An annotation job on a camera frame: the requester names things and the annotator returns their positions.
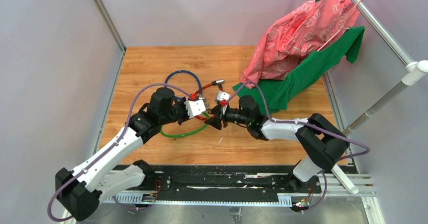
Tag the metal clothes rack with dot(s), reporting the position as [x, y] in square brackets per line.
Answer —
[382, 98]

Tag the blue cable lock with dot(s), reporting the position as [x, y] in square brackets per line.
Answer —
[185, 79]

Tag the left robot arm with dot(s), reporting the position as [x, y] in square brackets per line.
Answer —
[80, 191]

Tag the pink patterned garment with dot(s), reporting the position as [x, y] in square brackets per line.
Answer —
[293, 37]

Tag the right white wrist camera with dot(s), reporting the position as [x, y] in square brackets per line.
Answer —
[222, 97]

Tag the pink clothes hanger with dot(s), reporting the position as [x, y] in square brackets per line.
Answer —
[341, 26]

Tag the green t-shirt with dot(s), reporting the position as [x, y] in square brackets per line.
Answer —
[278, 93]

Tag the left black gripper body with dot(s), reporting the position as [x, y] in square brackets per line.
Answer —
[179, 113]

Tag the green cable lock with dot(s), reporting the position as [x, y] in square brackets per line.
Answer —
[183, 134]

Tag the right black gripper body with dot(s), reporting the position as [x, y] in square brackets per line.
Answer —
[231, 115]

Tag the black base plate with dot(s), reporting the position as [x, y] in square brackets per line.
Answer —
[227, 183]

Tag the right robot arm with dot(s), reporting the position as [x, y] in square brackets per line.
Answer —
[323, 143]

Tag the red cable lock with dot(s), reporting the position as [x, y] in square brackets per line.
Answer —
[217, 83]

